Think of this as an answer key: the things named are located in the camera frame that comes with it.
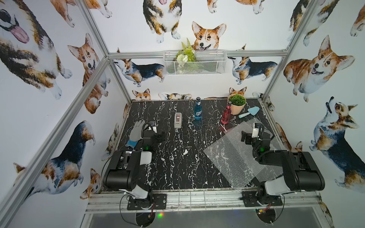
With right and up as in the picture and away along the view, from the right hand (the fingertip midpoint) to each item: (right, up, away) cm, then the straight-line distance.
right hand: (249, 129), depth 93 cm
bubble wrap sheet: (-12, -16, -3) cm, 20 cm away
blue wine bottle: (-33, +12, +7) cm, 36 cm away
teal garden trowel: (+12, +12, +22) cm, 28 cm away
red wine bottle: (-11, +10, +14) cm, 21 cm away
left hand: (-61, +2, +1) cm, 61 cm away
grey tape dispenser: (-47, +6, +10) cm, 49 cm away
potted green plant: (-4, +19, +11) cm, 22 cm away
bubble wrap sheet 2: (+4, -24, -9) cm, 26 cm away
